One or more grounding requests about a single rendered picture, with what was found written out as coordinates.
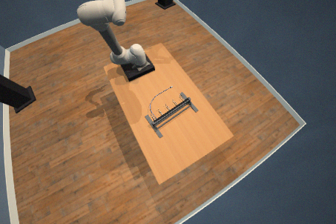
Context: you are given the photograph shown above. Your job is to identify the dark grey patch panel rack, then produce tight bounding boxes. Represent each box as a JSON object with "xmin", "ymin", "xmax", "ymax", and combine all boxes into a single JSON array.
[{"xmin": 145, "ymin": 92, "xmax": 198, "ymax": 138}]

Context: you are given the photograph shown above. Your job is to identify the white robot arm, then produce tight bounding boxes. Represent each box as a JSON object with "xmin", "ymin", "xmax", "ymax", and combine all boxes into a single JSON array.
[{"xmin": 77, "ymin": 0, "xmax": 150, "ymax": 72}]

